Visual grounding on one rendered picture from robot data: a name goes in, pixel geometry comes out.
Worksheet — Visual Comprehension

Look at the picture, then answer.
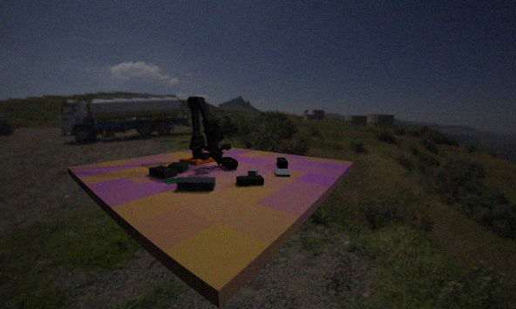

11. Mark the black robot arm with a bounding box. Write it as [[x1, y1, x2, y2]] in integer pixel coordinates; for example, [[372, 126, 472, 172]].
[[187, 96, 224, 159]]

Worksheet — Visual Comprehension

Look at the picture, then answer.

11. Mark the dark grey switch controller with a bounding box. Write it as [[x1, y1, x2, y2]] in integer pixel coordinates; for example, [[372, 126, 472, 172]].
[[220, 157, 238, 170]]

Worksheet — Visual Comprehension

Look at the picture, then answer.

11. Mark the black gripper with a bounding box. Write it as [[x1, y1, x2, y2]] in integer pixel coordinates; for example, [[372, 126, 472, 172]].
[[199, 141, 231, 165]]

